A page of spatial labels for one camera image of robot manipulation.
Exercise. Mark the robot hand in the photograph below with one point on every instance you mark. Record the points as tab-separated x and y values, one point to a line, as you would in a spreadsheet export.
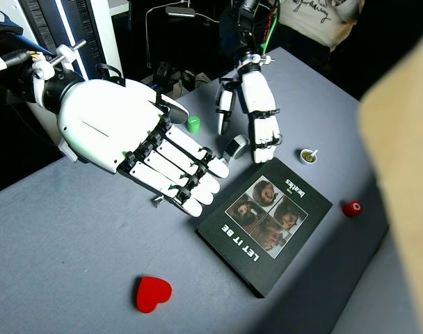
260	94
107	118

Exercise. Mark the silver and black tape measure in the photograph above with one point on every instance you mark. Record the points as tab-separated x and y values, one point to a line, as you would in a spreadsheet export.
236	148

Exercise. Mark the black Let It Be album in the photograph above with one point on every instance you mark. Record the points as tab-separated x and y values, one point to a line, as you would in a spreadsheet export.
312	208

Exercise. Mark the white power strip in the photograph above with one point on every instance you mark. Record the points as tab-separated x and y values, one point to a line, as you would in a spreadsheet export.
189	83

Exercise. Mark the green cylinder block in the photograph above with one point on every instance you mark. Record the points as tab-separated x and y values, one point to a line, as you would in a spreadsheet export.
194	124

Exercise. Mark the black charger box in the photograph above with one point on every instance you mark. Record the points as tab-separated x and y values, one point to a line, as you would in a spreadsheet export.
163	70

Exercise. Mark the small white soup bowl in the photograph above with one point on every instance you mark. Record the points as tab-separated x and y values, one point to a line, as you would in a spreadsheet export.
306	158

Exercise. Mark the small white spoon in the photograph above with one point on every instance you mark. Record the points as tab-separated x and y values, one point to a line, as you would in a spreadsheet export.
313	153

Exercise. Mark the white robot body column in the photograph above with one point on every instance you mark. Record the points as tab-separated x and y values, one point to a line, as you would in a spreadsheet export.
103	31

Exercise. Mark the grey power adapter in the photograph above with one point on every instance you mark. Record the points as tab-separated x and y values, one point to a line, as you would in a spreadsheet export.
180	11

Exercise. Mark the grey table cloth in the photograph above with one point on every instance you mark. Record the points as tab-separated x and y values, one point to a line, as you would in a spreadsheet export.
76	261

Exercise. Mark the red cylinder block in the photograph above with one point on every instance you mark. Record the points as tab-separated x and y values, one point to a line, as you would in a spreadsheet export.
352	208

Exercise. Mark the large backdrop board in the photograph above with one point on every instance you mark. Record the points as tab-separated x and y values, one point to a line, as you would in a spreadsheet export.
406	174

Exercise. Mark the red heart block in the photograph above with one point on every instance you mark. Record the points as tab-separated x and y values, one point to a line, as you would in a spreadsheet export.
152	294

